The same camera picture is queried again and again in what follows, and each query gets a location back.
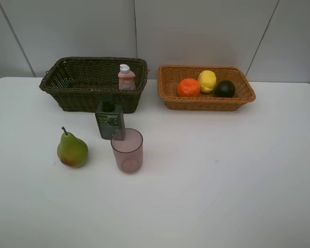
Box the transparent pink plastic cup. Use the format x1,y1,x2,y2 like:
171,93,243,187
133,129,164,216
111,128,144,174

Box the dark green pump bottle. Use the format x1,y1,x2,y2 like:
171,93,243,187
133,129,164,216
95,95,125,140

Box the orange tangerine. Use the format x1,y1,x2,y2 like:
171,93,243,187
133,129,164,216
177,78,200,97

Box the pink white-capped bottle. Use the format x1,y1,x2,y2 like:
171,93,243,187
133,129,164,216
118,64,135,90

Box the yellow lemon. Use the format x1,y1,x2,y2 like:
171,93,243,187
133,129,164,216
198,70,216,94

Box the dark purple mangosteen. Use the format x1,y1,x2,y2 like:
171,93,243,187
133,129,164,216
214,81,236,98

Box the green red pear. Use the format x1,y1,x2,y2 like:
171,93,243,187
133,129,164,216
57,127,88,168

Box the orange wicker basket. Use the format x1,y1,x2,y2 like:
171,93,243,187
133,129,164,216
158,65,256,111

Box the dark brown wicker basket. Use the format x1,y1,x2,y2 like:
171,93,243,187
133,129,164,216
39,57,148,114

